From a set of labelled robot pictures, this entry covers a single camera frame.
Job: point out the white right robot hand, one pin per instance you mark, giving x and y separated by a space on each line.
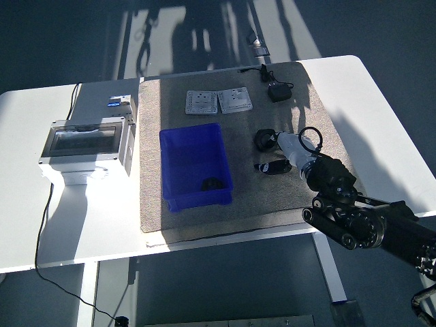
294 150

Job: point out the black hexagonal nut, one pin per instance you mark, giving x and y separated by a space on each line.
263 141
212 184

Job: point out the blue plastic box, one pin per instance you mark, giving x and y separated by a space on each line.
190 160

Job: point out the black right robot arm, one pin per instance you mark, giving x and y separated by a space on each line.
330 173

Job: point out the grey electrical distribution box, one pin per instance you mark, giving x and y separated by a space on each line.
81 139

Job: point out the black power adapter plug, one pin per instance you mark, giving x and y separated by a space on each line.
279 93

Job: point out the grey-brown mat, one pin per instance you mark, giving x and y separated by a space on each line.
238 207

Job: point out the white table leg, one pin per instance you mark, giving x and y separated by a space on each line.
86 296
334 286

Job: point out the grey table foot plate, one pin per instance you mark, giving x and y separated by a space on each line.
347 315

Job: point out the circuit breaker with blue label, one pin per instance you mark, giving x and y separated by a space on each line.
117 101

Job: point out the black plug on floor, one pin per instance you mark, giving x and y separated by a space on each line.
121 321

